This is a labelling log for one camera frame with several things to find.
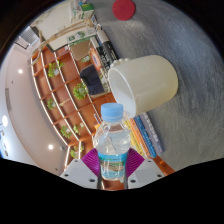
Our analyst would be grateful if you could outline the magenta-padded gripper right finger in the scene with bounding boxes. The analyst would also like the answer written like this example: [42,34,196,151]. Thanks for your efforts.
[124,148,167,190]

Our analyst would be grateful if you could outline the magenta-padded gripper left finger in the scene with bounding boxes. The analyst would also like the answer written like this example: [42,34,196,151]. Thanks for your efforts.
[59,148,101,190]

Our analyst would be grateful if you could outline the clear blue-capped water bottle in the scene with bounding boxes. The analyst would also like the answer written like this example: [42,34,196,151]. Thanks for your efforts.
[92,102,132,184]

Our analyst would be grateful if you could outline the colourful book stack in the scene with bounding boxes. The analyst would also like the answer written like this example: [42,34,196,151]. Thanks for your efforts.
[124,111,166,159]

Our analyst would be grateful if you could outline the orange wooden shelf unit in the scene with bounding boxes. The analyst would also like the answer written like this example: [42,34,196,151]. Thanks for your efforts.
[29,44,176,191]

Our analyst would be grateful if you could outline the white plastic mug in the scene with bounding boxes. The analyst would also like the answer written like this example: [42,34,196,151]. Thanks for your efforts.
[107,54,179,118]

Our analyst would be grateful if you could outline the dark office chair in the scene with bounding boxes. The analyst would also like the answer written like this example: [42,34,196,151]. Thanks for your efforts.
[78,63,105,97]

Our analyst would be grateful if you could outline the black nebula-cover book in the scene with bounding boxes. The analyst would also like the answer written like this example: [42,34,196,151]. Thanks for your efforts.
[88,46,113,94]

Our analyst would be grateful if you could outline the ceiling spotlights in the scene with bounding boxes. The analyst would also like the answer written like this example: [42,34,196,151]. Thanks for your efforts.
[0,66,56,152]

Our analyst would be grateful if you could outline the tan chair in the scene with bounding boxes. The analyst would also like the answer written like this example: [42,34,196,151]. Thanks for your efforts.
[69,39,93,63]

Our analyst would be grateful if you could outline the thick black book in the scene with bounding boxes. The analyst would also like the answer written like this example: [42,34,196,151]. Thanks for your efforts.
[89,28,121,68]

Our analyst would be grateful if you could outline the green and white carton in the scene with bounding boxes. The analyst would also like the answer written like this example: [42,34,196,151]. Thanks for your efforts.
[66,28,98,47]

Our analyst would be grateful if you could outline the grey window curtain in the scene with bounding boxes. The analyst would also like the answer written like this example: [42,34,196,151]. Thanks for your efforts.
[14,26,39,51]

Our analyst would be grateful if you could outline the white partition panel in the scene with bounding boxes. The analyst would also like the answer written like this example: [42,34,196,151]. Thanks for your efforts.
[29,1,84,52]

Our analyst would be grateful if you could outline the green and white tissue box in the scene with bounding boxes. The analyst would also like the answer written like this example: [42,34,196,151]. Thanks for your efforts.
[71,2,96,23]

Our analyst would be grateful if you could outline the flat round red coaster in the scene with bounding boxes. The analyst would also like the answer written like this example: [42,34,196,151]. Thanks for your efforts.
[111,0,137,22]

